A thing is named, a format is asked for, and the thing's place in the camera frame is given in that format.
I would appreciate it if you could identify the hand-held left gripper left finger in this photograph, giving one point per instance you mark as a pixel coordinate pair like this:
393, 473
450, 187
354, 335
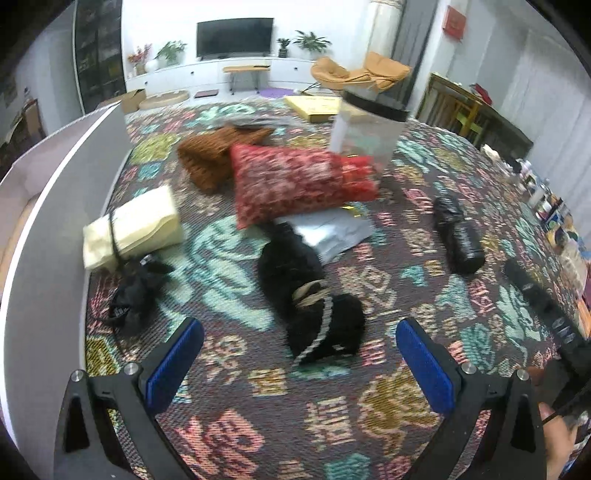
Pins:
178, 360

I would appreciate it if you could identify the red patterned scarf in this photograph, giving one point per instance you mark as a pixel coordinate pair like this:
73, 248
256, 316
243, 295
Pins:
286, 184

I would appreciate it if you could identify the white television cabinet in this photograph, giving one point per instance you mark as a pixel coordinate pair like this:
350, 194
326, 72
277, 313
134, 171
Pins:
198, 74

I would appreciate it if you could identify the purple mat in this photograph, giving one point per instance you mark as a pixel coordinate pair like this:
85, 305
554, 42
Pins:
277, 92

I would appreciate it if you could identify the large leafy potted plant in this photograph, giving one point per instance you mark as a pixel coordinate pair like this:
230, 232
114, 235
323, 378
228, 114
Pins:
314, 41

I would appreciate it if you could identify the dark plastic wrapper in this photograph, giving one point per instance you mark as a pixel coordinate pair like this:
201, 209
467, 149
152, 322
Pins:
258, 121

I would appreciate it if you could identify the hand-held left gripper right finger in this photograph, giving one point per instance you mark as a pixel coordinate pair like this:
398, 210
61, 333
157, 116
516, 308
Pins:
425, 364

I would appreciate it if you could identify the small potted plant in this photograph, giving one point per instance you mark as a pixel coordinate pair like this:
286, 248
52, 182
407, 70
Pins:
283, 46

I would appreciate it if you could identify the yellow flat box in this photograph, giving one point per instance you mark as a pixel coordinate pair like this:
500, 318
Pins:
314, 107

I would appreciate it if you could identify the red wall box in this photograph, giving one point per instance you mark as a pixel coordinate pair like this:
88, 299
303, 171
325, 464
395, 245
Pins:
455, 21

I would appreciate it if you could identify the shiny plastic bag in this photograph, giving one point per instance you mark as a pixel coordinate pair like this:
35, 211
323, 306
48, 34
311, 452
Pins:
332, 235

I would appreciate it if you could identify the red flowers in vase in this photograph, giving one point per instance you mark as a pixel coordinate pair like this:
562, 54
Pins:
138, 57

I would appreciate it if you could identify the bushy green potted plant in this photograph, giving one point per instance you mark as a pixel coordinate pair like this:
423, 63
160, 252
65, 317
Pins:
171, 50

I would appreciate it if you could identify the grey curtain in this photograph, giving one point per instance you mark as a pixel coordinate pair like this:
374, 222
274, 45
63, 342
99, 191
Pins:
415, 37

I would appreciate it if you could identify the round beige cushion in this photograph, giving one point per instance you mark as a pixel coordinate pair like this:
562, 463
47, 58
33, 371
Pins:
161, 98

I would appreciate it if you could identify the white curtain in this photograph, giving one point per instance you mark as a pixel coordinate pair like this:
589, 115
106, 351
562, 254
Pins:
385, 27

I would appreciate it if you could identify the wooden coffee table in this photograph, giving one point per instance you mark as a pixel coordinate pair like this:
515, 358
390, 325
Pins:
244, 69

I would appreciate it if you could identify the black television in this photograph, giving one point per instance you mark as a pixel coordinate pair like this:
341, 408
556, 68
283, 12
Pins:
235, 37

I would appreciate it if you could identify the red item on table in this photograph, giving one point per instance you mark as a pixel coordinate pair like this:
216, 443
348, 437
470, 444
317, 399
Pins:
482, 93

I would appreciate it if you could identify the dark glass cabinet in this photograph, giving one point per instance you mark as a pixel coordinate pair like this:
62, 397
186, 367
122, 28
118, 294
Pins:
99, 50

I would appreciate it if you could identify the black fuzzy scarf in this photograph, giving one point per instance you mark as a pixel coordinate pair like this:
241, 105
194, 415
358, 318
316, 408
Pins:
286, 263

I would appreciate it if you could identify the cream cloth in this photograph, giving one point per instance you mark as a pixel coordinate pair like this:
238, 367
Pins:
138, 221

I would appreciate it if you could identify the clear container with black lid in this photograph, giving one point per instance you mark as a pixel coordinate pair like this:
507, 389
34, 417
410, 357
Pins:
364, 134

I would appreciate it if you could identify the row of small bottles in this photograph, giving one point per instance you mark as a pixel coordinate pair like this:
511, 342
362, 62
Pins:
540, 198

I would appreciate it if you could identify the orange lounge chair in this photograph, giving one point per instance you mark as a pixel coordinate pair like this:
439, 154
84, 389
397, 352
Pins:
383, 69

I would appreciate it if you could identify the patterned woven blanket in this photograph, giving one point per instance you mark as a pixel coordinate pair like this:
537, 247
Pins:
231, 277

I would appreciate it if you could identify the person's right hand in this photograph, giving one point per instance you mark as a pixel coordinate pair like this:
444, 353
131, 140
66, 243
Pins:
558, 443

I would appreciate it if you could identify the brown knitted scarf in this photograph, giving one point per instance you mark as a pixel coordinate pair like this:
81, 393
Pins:
207, 157

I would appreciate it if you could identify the dark flat cushion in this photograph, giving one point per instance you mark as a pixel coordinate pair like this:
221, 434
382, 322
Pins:
207, 93

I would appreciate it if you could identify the green chair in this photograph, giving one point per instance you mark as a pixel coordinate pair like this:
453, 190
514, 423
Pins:
466, 115

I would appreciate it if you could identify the cardboard box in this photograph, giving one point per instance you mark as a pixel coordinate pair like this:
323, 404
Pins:
131, 99

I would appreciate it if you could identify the black cloth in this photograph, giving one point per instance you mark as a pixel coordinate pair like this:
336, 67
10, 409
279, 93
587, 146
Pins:
461, 244

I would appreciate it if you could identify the dark wooden table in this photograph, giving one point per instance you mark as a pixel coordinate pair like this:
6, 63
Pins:
503, 127

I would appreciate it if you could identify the black cylindrical objects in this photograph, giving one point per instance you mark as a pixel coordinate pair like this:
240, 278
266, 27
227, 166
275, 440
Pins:
531, 286

